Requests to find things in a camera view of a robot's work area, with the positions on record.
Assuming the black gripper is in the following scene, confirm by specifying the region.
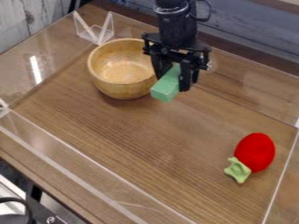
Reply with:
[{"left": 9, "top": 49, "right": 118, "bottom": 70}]
[{"left": 141, "top": 32, "right": 210, "bottom": 92}]

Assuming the green rectangular block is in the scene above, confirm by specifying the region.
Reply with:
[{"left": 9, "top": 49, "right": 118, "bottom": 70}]
[{"left": 150, "top": 64, "right": 180, "bottom": 102}]

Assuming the brown wooden bowl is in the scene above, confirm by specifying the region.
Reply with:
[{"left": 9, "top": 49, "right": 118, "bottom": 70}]
[{"left": 86, "top": 38, "right": 156, "bottom": 100}]

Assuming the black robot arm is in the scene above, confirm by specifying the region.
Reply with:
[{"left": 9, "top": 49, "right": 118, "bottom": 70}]
[{"left": 141, "top": 0, "right": 210, "bottom": 92}]

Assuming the red plush ball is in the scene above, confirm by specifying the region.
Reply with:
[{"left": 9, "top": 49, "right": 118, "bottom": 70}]
[{"left": 233, "top": 133, "right": 276, "bottom": 172}]

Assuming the light green plastic toy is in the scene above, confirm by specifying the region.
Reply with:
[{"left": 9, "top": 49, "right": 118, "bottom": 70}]
[{"left": 224, "top": 157, "right": 251, "bottom": 184}]

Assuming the clear acrylic corner bracket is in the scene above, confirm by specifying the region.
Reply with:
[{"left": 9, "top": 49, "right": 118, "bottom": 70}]
[{"left": 72, "top": 11, "right": 114, "bottom": 46}]

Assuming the black cable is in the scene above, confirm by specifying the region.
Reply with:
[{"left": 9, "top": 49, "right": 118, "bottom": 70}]
[{"left": 0, "top": 197, "right": 36, "bottom": 224}]

